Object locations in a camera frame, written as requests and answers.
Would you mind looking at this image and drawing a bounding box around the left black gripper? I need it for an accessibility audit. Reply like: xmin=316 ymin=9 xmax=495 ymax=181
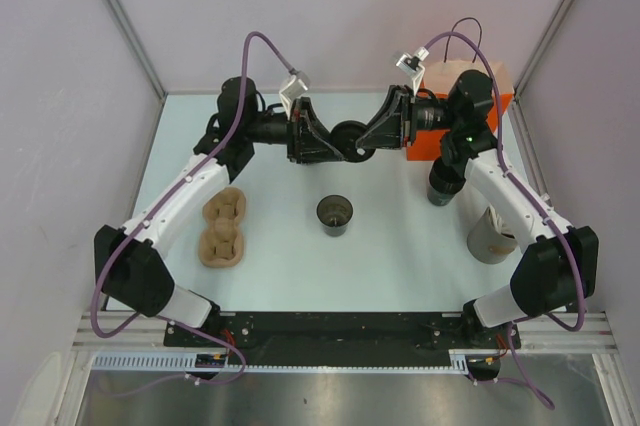
xmin=243 ymin=98 xmax=343 ymax=166

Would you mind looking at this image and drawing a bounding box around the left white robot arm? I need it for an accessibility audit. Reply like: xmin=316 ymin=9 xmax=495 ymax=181
xmin=94 ymin=71 xmax=345 ymax=346

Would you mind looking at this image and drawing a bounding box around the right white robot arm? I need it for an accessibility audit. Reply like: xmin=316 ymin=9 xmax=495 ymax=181
xmin=355 ymin=70 xmax=599 ymax=347

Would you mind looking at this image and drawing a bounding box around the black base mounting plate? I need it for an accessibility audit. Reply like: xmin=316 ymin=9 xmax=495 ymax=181
xmin=164 ymin=310 xmax=521 ymax=367

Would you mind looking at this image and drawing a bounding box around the single black coffee cup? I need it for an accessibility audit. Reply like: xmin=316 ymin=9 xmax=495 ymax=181
xmin=316 ymin=195 xmax=353 ymax=237

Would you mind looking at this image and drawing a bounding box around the white slotted cable duct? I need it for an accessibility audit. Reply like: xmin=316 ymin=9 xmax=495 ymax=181
xmin=92 ymin=351 xmax=498 ymax=374

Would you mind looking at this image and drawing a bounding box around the orange paper bag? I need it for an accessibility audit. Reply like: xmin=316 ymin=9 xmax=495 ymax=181
xmin=405 ymin=17 xmax=516 ymax=162

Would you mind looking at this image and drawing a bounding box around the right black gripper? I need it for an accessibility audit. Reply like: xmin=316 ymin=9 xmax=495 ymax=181
xmin=355 ymin=85 xmax=461 ymax=150

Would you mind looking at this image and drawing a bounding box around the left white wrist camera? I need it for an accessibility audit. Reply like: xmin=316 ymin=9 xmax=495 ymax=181
xmin=278 ymin=70 xmax=310 ymax=118

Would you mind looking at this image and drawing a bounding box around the grey straw holder cup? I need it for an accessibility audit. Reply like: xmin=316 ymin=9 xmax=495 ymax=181
xmin=466 ymin=206 xmax=518 ymax=264

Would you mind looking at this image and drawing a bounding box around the stack of black lids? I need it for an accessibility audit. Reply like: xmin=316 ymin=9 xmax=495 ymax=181
xmin=330 ymin=120 xmax=375 ymax=163

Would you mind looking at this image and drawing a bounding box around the stack of black cups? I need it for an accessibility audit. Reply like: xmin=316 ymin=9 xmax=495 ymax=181
xmin=427 ymin=158 xmax=466 ymax=207

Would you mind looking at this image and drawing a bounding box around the left brown cup carrier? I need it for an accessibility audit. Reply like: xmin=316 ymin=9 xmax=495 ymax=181
xmin=198 ymin=187 xmax=247 ymax=268

